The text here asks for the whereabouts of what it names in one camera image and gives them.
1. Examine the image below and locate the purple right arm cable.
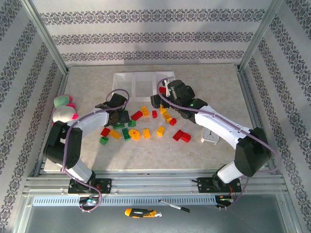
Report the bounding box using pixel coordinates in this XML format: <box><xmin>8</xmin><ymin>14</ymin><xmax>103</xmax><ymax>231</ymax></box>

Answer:
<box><xmin>156</xmin><ymin>77</ymin><xmax>282</xmax><ymax>211</ymax></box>

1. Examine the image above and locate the round orange lego piece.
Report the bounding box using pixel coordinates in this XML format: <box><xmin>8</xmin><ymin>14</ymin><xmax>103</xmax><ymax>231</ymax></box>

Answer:
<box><xmin>128</xmin><ymin>129</ymin><xmax>141</xmax><ymax>141</ymax></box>

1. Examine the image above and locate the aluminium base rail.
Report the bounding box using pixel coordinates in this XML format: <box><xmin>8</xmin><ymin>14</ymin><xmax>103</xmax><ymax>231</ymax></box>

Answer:
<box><xmin>23</xmin><ymin>169</ymin><xmax>289</xmax><ymax>198</ymax></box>

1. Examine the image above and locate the grey metal shelf plate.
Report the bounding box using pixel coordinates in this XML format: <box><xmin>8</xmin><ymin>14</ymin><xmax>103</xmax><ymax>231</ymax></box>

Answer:
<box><xmin>14</xmin><ymin>194</ymin><xmax>301</xmax><ymax>233</ymax></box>

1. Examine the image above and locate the orange black screwdriver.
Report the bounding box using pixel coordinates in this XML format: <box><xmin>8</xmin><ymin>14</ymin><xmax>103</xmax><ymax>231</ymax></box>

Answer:
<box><xmin>124</xmin><ymin>208</ymin><xmax>162</xmax><ymax>218</ymax></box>

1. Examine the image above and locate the aluminium side rail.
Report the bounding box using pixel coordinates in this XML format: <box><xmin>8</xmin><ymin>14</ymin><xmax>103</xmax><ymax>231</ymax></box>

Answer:
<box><xmin>237</xmin><ymin>67</ymin><xmax>277</xmax><ymax>175</ymax></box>
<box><xmin>33</xmin><ymin>71</ymin><xmax>70</xmax><ymax>177</ymax></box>

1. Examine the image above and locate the black marker pen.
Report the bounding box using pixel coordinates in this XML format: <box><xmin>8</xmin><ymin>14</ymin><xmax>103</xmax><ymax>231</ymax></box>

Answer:
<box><xmin>159</xmin><ymin>199</ymin><xmax>191</xmax><ymax>213</ymax></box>

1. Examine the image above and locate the white green pink plush toy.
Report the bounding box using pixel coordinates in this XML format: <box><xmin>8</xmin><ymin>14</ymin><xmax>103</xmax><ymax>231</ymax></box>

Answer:
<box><xmin>52</xmin><ymin>95</ymin><xmax>80</xmax><ymax>127</ymax></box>

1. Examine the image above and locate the white alarm clock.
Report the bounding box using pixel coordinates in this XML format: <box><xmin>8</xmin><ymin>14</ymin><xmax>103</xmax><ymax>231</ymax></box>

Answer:
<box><xmin>200</xmin><ymin>126</ymin><xmax>220</xmax><ymax>146</ymax></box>

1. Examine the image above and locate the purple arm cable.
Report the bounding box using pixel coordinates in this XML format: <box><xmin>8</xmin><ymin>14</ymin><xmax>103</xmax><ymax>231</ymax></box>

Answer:
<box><xmin>156</xmin><ymin>77</ymin><xmax>282</xmax><ymax>211</ymax></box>
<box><xmin>62</xmin><ymin>89</ymin><xmax>129</xmax><ymax>213</ymax></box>

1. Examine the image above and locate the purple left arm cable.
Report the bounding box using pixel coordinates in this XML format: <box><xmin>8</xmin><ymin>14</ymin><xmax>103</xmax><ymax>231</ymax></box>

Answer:
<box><xmin>62</xmin><ymin>89</ymin><xmax>129</xmax><ymax>213</ymax></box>

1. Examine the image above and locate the small circuit board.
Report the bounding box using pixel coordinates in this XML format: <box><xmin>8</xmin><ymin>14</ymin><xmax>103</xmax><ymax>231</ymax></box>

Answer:
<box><xmin>215</xmin><ymin>194</ymin><xmax>235</xmax><ymax>204</ymax></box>
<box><xmin>78</xmin><ymin>196</ymin><xmax>100</xmax><ymax>205</ymax></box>

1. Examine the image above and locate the grey slotted cable duct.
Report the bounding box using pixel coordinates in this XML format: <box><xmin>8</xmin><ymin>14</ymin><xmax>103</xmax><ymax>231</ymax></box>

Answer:
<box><xmin>33</xmin><ymin>195</ymin><xmax>217</xmax><ymax>207</ymax></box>

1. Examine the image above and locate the aluminium frame post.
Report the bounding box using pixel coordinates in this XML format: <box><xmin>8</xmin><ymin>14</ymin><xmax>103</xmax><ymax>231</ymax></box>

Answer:
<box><xmin>20</xmin><ymin>0</ymin><xmax>70</xmax><ymax>76</ymax></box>
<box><xmin>237</xmin><ymin>0</ymin><xmax>284</xmax><ymax>71</ymax></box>

